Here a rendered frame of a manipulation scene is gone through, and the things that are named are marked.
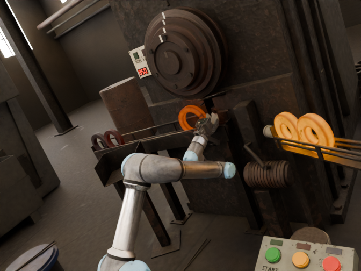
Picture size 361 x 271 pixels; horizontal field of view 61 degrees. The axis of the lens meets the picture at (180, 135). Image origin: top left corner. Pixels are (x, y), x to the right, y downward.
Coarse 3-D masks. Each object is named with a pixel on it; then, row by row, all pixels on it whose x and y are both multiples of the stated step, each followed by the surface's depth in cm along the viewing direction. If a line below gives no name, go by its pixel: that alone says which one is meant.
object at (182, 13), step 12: (168, 12) 148; (180, 12) 144; (192, 12) 144; (204, 24) 140; (216, 36) 143; (144, 48) 167; (216, 48) 142; (216, 60) 145; (216, 72) 148; (180, 96) 169; (192, 96) 164; (204, 96) 160
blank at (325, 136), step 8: (304, 120) 112; (312, 120) 107; (320, 120) 106; (304, 128) 114; (312, 128) 109; (320, 128) 105; (328, 128) 105; (304, 136) 116; (312, 136) 115; (320, 136) 107; (328, 136) 105; (320, 144) 109; (328, 144) 106
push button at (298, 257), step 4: (300, 252) 79; (296, 256) 79; (300, 256) 79; (304, 256) 78; (292, 260) 79; (296, 260) 79; (300, 260) 78; (304, 260) 78; (308, 260) 78; (296, 264) 78; (300, 264) 77; (304, 264) 77
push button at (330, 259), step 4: (332, 256) 75; (324, 260) 75; (328, 260) 74; (332, 260) 74; (336, 260) 73; (324, 264) 74; (328, 264) 74; (332, 264) 73; (336, 264) 73; (340, 264) 73; (324, 268) 74; (328, 268) 73; (332, 268) 73; (336, 268) 72; (340, 268) 72
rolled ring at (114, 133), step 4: (108, 132) 227; (112, 132) 224; (116, 132) 224; (104, 136) 233; (108, 136) 232; (116, 136) 224; (120, 136) 225; (108, 140) 234; (120, 140) 224; (108, 144) 235; (112, 144) 236; (120, 144) 226; (124, 144) 228
